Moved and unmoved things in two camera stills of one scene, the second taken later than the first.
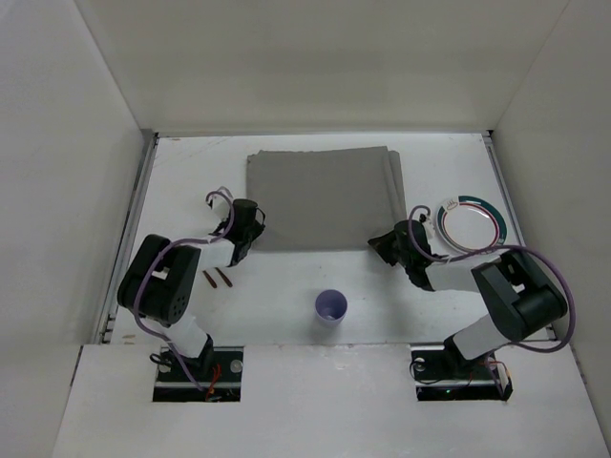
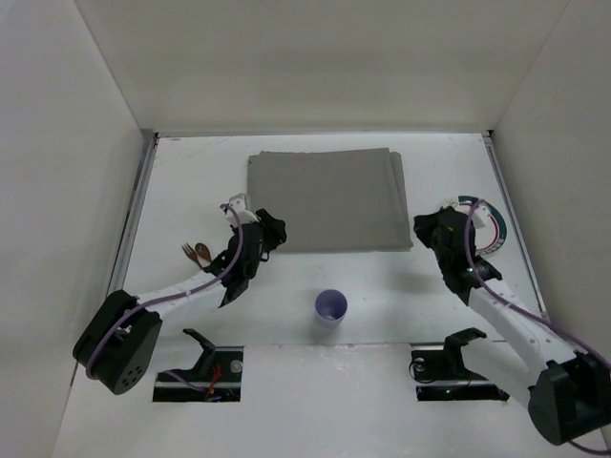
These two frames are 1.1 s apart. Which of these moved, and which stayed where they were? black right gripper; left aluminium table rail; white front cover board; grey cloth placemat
Moved: black right gripper
Stayed: left aluminium table rail; white front cover board; grey cloth placemat
